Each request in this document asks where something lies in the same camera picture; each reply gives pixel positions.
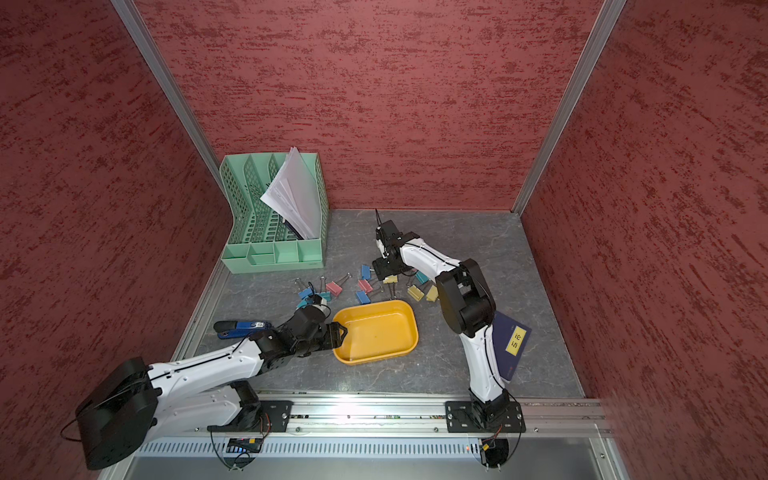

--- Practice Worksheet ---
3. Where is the yellow plastic storage box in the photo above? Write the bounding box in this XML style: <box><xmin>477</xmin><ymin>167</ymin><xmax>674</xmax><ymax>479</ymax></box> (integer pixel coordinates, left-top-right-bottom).
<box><xmin>333</xmin><ymin>300</ymin><xmax>419</xmax><ymax>366</ymax></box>

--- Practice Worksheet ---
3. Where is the teal binder clip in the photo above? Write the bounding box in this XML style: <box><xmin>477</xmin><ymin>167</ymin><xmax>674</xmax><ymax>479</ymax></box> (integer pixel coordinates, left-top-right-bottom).
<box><xmin>415</xmin><ymin>271</ymin><xmax>429</xmax><ymax>285</ymax></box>
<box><xmin>318</xmin><ymin>276</ymin><xmax>332</xmax><ymax>304</ymax></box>

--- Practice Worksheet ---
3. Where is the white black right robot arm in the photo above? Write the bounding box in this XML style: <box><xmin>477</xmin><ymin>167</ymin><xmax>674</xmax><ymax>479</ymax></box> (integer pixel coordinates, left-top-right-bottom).
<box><xmin>372</xmin><ymin>220</ymin><xmax>513</xmax><ymax>426</ymax></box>

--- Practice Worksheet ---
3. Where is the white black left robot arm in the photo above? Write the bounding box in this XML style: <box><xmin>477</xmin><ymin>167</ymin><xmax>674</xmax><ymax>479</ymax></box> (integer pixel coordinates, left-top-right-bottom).
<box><xmin>75</xmin><ymin>305</ymin><xmax>348</xmax><ymax>471</ymax></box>

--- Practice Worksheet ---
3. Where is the pink binder clip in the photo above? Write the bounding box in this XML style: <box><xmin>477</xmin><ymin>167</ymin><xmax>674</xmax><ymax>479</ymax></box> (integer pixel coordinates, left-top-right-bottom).
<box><xmin>326</xmin><ymin>273</ymin><xmax>351</xmax><ymax>298</ymax></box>

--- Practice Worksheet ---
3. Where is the blue stapler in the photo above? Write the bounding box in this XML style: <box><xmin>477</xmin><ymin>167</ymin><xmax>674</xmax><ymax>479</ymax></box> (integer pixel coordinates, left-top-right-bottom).
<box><xmin>213</xmin><ymin>320</ymin><xmax>273</xmax><ymax>340</ymax></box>

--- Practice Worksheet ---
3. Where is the green plastic file organizer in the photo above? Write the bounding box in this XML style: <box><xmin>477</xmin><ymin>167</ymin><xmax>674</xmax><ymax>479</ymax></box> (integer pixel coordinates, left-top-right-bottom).
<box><xmin>219</xmin><ymin>152</ymin><xmax>330</xmax><ymax>274</ymax></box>

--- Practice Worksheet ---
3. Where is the white paper stack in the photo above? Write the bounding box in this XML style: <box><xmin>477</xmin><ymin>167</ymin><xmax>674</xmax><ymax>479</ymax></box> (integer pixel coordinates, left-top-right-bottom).
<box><xmin>260</xmin><ymin>147</ymin><xmax>322</xmax><ymax>240</ymax></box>

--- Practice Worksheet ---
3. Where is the navy notebook with yellow label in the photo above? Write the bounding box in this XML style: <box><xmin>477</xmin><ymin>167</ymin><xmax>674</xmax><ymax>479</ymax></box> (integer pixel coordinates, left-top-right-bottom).
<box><xmin>491</xmin><ymin>311</ymin><xmax>532</xmax><ymax>383</ymax></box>

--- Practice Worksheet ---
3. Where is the aluminium front rail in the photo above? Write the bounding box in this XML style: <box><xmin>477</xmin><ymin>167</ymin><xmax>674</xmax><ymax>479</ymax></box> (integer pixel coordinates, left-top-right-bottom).
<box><xmin>128</xmin><ymin>389</ymin><xmax>613</xmax><ymax>439</ymax></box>

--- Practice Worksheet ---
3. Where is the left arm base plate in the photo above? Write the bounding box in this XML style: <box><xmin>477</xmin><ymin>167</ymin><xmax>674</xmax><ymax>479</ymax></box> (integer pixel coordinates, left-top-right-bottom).
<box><xmin>207</xmin><ymin>400</ymin><xmax>293</xmax><ymax>435</ymax></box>

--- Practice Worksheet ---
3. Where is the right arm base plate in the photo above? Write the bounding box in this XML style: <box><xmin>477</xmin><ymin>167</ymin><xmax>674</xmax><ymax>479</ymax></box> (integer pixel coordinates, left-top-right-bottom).
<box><xmin>444</xmin><ymin>401</ymin><xmax>527</xmax><ymax>434</ymax></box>

